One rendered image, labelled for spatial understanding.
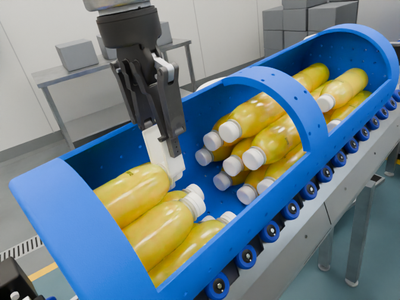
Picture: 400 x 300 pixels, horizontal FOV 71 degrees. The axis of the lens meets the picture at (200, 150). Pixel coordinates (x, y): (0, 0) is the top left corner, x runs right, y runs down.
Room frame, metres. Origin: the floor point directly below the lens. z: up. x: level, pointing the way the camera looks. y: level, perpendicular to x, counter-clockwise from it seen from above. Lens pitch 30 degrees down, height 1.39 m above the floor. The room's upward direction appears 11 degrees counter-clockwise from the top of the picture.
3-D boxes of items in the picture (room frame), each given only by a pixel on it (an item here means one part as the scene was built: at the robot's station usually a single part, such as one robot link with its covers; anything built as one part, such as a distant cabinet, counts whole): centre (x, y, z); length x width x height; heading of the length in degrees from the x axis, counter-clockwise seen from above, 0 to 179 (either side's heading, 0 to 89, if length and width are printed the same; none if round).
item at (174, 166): (0.37, 0.04, 1.18); 0.03 x 0.01 x 0.07; 128
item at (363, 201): (0.83, -0.61, 0.31); 0.06 x 0.06 x 0.63; 38
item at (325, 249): (0.94, -0.53, 0.31); 0.06 x 0.06 x 0.63; 38
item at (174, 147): (0.36, 0.03, 1.21); 0.03 x 0.01 x 0.05; 38
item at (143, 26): (0.39, 0.06, 1.34); 0.08 x 0.07 x 0.09; 38
